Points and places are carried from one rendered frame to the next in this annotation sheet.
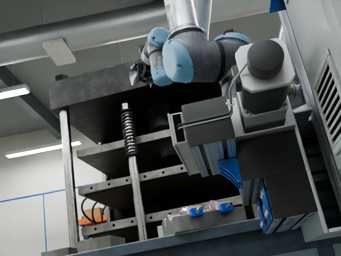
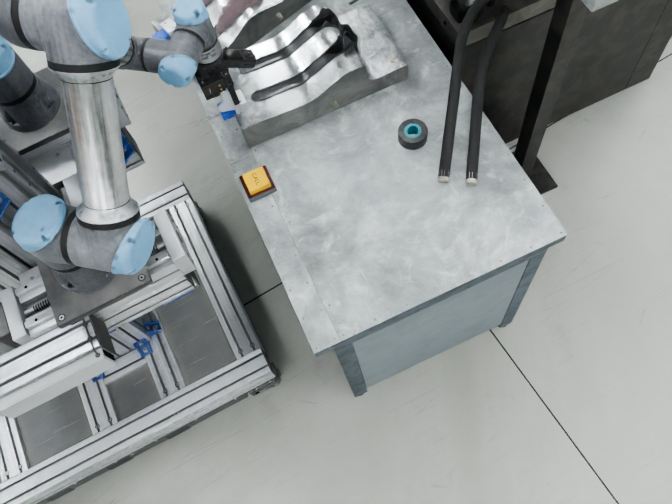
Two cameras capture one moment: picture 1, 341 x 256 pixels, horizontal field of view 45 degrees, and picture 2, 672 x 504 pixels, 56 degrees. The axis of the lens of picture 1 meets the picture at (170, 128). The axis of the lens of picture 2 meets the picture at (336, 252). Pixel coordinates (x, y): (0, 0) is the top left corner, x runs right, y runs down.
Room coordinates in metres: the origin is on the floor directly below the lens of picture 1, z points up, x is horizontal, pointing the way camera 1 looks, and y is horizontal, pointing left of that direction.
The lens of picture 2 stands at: (1.29, -1.55, 2.29)
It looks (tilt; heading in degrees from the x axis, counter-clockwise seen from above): 66 degrees down; 71
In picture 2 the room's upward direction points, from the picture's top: 15 degrees counter-clockwise
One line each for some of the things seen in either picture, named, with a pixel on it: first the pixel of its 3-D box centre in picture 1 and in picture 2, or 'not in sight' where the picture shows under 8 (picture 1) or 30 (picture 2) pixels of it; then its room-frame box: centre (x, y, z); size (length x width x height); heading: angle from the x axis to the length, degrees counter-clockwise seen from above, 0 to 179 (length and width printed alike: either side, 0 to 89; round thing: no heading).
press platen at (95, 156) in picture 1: (169, 150); not in sight; (2.77, 0.03, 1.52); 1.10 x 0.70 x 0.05; 81
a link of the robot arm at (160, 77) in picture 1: (166, 68); not in sight; (1.27, -0.02, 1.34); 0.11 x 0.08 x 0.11; 110
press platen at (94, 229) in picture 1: (181, 220); not in sight; (2.76, 0.03, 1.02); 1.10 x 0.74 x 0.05; 81
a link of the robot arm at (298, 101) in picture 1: (296, 95); (174, 58); (1.41, -0.48, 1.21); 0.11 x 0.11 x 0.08; 44
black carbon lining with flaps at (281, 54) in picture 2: not in sight; (299, 53); (1.74, -0.40, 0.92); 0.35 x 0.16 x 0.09; 171
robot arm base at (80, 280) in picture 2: not in sight; (78, 253); (1.01, -0.71, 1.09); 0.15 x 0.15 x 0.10
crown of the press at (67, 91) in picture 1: (162, 117); not in sight; (2.71, 0.04, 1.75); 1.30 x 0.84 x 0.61; 81
